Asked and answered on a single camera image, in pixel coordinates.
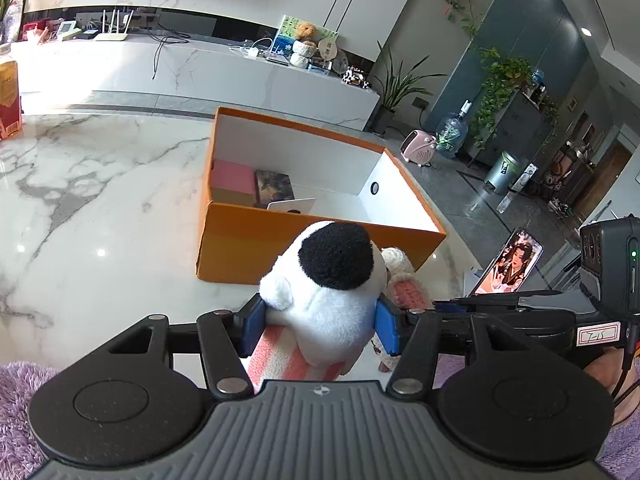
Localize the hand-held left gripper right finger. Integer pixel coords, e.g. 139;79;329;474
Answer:
371;292;541;397

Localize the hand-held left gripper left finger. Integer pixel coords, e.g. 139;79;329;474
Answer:
102;294;266;398

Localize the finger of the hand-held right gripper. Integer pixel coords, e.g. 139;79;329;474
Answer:
432;289;582;315

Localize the white black plush toy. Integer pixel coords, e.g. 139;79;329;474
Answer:
258;220;389;376

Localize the orange cardboard box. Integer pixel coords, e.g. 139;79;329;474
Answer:
196;106;447;286

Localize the person's right hand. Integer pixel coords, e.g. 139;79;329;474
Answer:
584;349;633;428

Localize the white phone stand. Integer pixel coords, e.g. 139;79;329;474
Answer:
462;262;488;297

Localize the smartphone with picture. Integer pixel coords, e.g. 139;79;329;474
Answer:
472;227;544;296

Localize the wooden door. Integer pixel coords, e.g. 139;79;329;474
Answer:
575;137;635;223

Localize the white card in box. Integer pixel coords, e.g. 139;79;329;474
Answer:
266;197;317;214

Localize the white tall device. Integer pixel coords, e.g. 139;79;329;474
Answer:
512;162;537;193

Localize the dark painted box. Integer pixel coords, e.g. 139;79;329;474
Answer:
254;169;297;209

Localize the silver trash can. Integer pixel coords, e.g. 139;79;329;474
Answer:
484;150;530;196

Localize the pink flat box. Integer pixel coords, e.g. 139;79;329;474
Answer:
210;160;259;207

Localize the pink heater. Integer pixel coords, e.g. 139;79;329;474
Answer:
400;129;439;166

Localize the grey cabinet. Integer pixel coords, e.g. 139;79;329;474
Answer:
487;87;558;181

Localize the blue water bottle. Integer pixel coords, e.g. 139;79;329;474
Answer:
436;100;473;159

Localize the green vine plant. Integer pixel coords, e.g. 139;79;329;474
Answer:
469;47;560;150

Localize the tall potted plant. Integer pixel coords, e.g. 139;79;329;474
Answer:
370;40;448;136

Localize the cow figurine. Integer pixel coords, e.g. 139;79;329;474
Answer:
342;66;371;89

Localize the purple fluffy rug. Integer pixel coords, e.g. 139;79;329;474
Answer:
0;355;640;480

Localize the white marble cabinet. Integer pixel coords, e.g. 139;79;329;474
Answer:
10;35;381;131

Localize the teddy bear in white pot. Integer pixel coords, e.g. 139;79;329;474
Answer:
291;21;319;68

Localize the wooden fan ornament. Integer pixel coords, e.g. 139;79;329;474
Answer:
317;35;339;68

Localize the small landscape painting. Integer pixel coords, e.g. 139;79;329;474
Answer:
274;14;340;56

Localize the white router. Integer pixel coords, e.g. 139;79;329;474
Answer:
94;8;135;42

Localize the red packet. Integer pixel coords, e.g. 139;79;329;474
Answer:
0;60;23;140

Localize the red gift box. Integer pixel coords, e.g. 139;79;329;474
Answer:
22;19;53;41

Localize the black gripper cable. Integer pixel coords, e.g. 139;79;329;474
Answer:
611;322;640;408

